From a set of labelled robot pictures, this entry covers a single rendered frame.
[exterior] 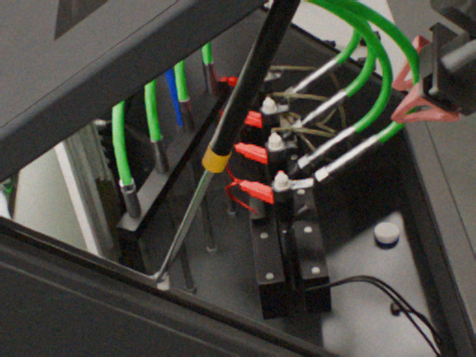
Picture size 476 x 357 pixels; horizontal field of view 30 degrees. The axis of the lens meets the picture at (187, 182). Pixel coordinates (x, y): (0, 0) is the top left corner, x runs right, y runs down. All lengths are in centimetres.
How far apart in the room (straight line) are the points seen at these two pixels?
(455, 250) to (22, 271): 73
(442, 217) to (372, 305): 17
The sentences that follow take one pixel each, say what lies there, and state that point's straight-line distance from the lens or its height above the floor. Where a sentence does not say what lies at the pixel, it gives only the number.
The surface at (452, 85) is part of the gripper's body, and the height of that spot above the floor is 129.
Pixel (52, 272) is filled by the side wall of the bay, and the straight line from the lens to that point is 78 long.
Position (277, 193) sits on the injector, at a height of 111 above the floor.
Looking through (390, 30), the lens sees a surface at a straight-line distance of 106.
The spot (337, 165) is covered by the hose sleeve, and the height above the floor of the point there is 114.
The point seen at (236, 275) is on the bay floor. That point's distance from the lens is 147.
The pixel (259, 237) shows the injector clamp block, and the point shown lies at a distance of 132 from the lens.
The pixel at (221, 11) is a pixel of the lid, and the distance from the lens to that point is 58.
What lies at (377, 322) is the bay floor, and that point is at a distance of 140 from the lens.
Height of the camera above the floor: 194
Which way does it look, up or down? 43 degrees down
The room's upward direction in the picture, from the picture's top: 11 degrees counter-clockwise
